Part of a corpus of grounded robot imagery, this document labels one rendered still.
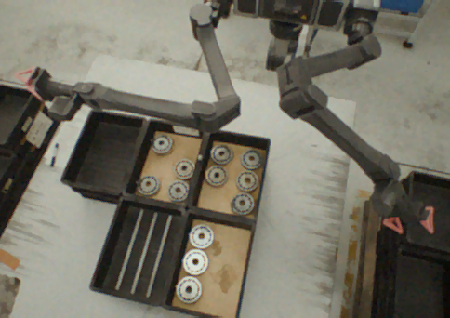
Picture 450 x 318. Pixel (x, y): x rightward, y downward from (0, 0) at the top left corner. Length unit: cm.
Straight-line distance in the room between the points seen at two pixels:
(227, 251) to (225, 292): 17
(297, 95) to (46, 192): 146
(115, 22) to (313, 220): 267
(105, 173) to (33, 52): 215
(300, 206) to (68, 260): 114
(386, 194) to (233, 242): 69
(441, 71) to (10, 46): 384
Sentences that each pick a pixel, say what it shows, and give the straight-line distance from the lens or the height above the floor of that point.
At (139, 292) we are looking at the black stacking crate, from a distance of 153.
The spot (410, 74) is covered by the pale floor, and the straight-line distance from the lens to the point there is 326.
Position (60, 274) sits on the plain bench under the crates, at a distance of 181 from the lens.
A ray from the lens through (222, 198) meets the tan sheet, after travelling 154.
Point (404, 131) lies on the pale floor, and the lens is 292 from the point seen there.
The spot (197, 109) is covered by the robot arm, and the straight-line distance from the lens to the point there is 95.
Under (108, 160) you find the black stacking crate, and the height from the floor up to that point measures 83.
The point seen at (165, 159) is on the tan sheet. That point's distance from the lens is 165.
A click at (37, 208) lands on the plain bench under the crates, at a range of 195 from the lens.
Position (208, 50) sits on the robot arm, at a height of 148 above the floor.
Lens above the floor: 230
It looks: 66 degrees down
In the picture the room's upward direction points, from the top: 6 degrees counter-clockwise
